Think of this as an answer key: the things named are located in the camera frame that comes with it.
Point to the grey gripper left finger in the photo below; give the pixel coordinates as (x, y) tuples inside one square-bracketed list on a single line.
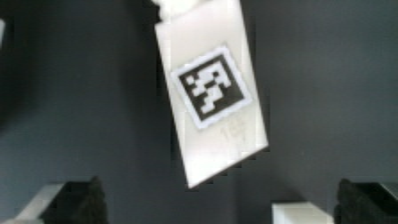
[(68, 203)]

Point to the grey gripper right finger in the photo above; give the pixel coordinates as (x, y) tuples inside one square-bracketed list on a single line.
[(367, 203)]

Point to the white stool leg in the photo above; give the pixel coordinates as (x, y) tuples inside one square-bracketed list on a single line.
[(212, 85)]

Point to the white U-shaped fence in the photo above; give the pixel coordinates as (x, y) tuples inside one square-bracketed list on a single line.
[(299, 213)]

